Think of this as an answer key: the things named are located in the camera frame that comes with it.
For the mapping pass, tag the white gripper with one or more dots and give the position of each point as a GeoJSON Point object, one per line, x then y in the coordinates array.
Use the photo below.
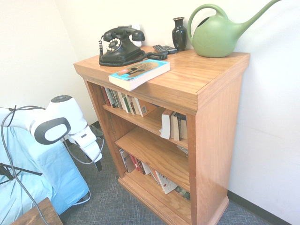
{"type": "Point", "coordinates": [90, 147]}

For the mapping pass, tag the turquoise paperback book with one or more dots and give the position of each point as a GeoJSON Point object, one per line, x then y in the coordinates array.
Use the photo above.
{"type": "Point", "coordinates": [140, 72]}

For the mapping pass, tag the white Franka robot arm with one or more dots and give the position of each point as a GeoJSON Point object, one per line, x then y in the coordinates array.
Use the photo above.
{"type": "Point", "coordinates": [68, 112]}

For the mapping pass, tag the grey white thin book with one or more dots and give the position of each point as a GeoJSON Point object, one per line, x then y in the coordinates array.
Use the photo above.
{"type": "Point", "coordinates": [127, 161]}

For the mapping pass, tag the red thin book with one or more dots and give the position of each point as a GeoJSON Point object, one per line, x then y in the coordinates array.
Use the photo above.
{"type": "Point", "coordinates": [135, 164]}

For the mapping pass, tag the light blue covered furniture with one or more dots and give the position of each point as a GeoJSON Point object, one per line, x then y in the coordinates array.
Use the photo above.
{"type": "Point", "coordinates": [51, 173]}

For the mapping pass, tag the orange thin book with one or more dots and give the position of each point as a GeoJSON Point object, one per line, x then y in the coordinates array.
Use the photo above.
{"type": "Point", "coordinates": [154, 175]}

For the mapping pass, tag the green and white book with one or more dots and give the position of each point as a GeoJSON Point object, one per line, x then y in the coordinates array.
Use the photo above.
{"type": "Point", "coordinates": [126, 104]}

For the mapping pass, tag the dark striped spine book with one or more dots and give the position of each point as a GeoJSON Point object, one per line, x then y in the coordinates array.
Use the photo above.
{"type": "Point", "coordinates": [114, 99]}

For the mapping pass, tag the cream paperback book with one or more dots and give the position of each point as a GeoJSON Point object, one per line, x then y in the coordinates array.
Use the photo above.
{"type": "Point", "coordinates": [132, 105]}
{"type": "Point", "coordinates": [138, 106]}
{"type": "Point", "coordinates": [120, 99]}
{"type": "Point", "coordinates": [174, 127]}

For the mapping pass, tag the red spine paperback book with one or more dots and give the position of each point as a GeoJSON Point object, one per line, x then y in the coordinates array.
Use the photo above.
{"type": "Point", "coordinates": [107, 97]}

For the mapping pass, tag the white book with red marks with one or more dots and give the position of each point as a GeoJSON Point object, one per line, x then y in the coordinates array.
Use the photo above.
{"type": "Point", "coordinates": [166, 184]}

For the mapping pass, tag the orange book with barcode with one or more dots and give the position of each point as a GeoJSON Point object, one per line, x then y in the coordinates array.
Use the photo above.
{"type": "Point", "coordinates": [147, 109]}

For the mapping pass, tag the dark wooden table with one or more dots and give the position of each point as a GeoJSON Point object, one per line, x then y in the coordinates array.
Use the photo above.
{"type": "Point", "coordinates": [39, 214]}

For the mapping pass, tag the black tripod stand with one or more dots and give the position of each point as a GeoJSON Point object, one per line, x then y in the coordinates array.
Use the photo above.
{"type": "Point", "coordinates": [21, 169]}

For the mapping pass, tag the thick white paperback book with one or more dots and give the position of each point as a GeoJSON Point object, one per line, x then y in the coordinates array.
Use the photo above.
{"type": "Point", "coordinates": [166, 124]}

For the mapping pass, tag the loose photo papers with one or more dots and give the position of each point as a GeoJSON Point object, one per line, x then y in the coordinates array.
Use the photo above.
{"type": "Point", "coordinates": [184, 150]}

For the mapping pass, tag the camouflage cover book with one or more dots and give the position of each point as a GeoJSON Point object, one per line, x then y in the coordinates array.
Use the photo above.
{"type": "Point", "coordinates": [184, 193]}

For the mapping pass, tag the dark blue spine book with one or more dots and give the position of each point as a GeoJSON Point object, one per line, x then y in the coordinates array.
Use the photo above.
{"type": "Point", "coordinates": [184, 127]}

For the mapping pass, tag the black rotary telephone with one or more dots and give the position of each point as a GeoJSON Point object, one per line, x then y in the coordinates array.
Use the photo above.
{"type": "Point", "coordinates": [119, 51]}

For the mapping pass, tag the wooden bookshelf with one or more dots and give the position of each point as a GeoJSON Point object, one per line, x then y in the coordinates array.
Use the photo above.
{"type": "Point", "coordinates": [215, 140]}

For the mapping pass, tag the white square alarm clock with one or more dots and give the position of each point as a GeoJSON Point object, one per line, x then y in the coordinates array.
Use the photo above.
{"type": "Point", "coordinates": [138, 43]}

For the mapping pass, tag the black remote control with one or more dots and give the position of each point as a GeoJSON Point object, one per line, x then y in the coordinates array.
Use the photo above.
{"type": "Point", "coordinates": [159, 48]}
{"type": "Point", "coordinates": [171, 49]}

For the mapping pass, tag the black ceramic vase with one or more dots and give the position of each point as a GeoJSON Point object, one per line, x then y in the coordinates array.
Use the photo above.
{"type": "Point", "coordinates": [179, 35]}

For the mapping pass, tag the green plastic watering can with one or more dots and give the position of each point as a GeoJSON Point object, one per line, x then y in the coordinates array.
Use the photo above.
{"type": "Point", "coordinates": [213, 39]}

